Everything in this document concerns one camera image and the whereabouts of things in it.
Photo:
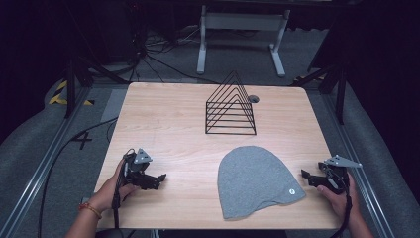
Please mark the aluminium floor rail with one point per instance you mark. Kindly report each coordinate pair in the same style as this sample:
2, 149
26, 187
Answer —
36, 175
356, 158

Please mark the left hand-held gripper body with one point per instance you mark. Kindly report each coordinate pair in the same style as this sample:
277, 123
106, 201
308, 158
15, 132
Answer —
140, 172

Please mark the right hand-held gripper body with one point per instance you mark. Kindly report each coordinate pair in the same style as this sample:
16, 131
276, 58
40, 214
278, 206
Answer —
336, 175

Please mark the person's right hand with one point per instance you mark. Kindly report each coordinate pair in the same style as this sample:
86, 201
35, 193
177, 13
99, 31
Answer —
340, 201

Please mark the grey round table grommet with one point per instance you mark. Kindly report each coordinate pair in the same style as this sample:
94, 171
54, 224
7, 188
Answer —
253, 98

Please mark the yellow black hazard tape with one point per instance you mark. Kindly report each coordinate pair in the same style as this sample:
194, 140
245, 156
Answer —
56, 98

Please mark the person's left hand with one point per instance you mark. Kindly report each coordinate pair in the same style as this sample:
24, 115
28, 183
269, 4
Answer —
109, 193

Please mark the white metal stand frame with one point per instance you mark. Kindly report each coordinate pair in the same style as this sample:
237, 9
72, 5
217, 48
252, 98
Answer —
242, 21

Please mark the grey knit beanie hat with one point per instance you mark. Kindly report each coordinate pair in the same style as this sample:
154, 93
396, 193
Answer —
254, 181

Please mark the black tripod stand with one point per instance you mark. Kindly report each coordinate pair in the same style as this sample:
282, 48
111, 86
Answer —
70, 89
340, 99

